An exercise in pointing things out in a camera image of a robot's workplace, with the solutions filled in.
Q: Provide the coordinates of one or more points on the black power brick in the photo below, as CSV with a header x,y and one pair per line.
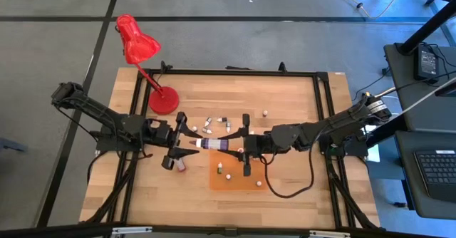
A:
x,y
425,63

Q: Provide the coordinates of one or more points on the large bottle pink cap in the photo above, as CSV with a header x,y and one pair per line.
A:
x,y
181,166

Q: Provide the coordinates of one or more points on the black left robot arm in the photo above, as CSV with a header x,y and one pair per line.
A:
x,y
107,115

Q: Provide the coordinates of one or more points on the black laptop keyboard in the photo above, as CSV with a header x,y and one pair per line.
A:
x,y
438,170

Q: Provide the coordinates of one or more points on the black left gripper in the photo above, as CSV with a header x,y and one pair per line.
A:
x,y
165,134

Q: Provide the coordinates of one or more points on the translucent orange plastic bin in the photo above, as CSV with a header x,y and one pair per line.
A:
x,y
235,185

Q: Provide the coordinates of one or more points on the red desk lamp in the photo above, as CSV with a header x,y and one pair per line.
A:
x,y
137,42

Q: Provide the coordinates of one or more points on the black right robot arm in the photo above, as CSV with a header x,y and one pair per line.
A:
x,y
338,124

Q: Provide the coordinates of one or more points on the black stand pole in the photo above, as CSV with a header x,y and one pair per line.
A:
x,y
427,28

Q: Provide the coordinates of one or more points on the small green dropper bottle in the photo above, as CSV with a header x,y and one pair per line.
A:
x,y
219,167

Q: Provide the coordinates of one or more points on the grey cart top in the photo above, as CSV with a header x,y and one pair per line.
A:
x,y
406,99

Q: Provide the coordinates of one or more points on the black aluminium table frame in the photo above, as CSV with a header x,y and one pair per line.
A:
x,y
231,73

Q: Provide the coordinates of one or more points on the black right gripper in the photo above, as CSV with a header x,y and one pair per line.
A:
x,y
256,145

